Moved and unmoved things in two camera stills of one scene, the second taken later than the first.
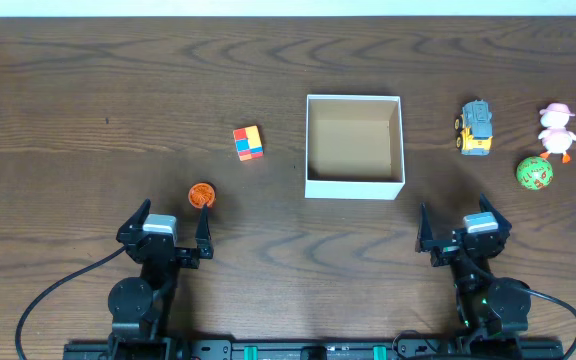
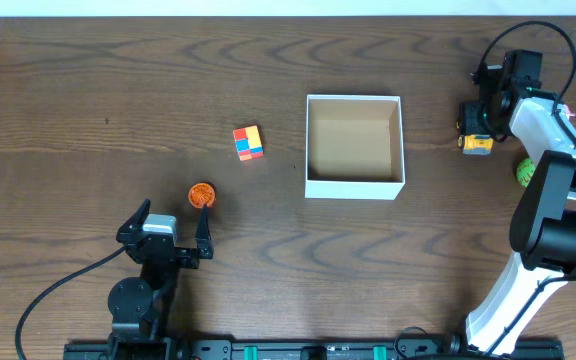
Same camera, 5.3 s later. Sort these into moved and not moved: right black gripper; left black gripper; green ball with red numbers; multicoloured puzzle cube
Moved: right black gripper
Not moved: multicoloured puzzle cube; left black gripper; green ball with red numbers
